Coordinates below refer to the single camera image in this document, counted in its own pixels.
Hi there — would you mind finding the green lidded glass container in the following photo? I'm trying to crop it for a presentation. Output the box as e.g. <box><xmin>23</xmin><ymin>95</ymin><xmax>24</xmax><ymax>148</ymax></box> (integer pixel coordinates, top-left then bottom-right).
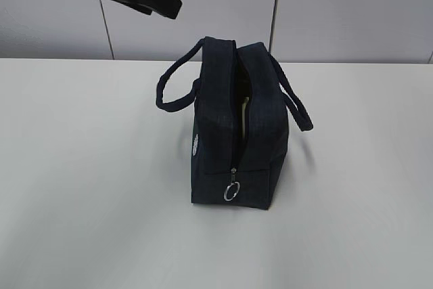
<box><xmin>241</xmin><ymin>97</ymin><xmax>250</xmax><ymax>139</ymax></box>

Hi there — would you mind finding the dark navy lunch bag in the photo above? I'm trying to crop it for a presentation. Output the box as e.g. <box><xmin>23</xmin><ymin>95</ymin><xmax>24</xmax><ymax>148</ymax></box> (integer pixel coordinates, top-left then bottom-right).
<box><xmin>156</xmin><ymin>37</ymin><xmax>313</xmax><ymax>210</ymax></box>

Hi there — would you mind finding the silver zipper pull ring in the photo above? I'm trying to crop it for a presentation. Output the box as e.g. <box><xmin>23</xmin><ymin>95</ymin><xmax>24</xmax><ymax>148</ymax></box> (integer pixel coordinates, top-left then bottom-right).
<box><xmin>223</xmin><ymin>181</ymin><xmax>242</xmax><ymax>202</ymax></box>

